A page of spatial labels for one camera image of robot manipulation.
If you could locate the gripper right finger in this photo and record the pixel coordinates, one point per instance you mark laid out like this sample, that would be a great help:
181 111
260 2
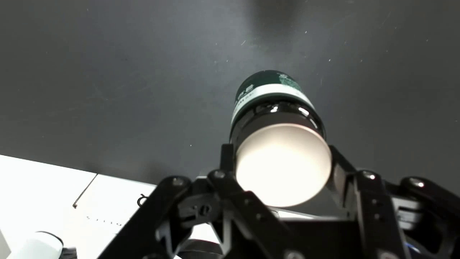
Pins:
373 216

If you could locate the white board with print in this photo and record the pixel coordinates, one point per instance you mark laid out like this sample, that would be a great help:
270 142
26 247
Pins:
39 190

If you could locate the white round object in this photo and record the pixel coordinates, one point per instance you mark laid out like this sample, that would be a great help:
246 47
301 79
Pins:
39 246

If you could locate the dark green bottle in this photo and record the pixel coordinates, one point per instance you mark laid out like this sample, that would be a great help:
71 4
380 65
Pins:
282 165

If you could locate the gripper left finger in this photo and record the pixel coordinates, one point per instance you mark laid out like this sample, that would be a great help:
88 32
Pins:
163 219

